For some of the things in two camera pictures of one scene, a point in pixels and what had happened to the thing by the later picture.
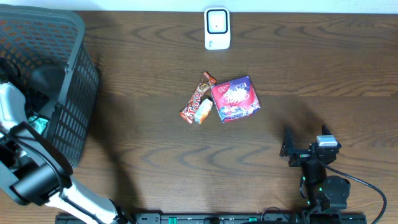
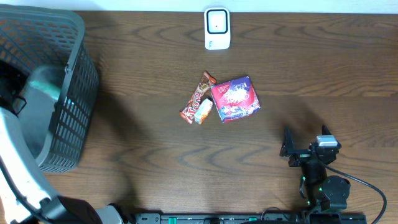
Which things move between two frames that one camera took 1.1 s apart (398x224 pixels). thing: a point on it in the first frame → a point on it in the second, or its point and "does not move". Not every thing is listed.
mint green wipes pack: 38,124 → 51,91
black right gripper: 304,156 does not move
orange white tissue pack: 203,110 does not move
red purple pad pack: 236,99 does not move
